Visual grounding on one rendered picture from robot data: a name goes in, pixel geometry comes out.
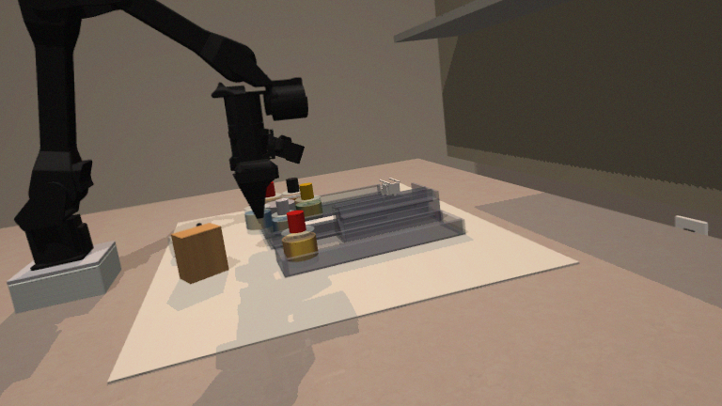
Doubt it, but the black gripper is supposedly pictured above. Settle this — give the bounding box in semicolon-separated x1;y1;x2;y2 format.
228;122;279;219

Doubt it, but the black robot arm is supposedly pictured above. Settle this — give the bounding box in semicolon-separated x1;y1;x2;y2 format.
14;0;308;271

